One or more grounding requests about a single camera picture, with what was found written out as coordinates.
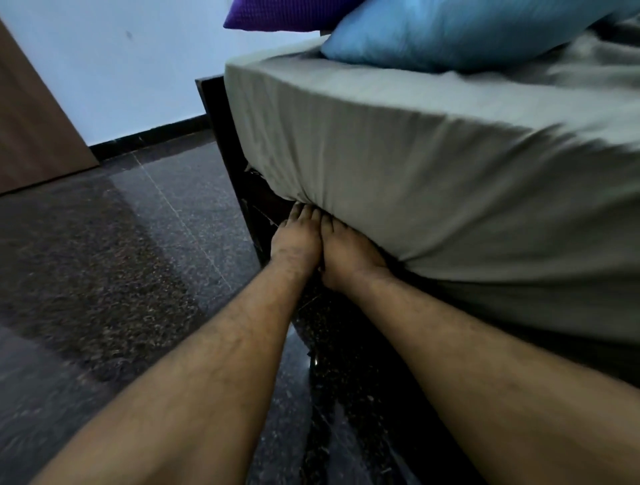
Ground person's right forearm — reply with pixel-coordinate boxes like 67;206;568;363
345;272;640;485

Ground person's left forearm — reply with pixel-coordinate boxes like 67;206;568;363
29;259;321;485

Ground plain taupe bed sheet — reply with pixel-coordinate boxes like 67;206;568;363
223;19;640;346

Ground purple dotted pillow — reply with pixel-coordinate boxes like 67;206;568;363
223;0;366;32

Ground dark wooden bed frame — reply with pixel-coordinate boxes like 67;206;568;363
195;75;321;280

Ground light blue pillow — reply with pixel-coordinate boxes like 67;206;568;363
319;0;640;73

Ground person's right hand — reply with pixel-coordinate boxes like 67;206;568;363
319;213;396;293

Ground person's left hand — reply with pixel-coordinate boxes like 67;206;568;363
269;202;325;273

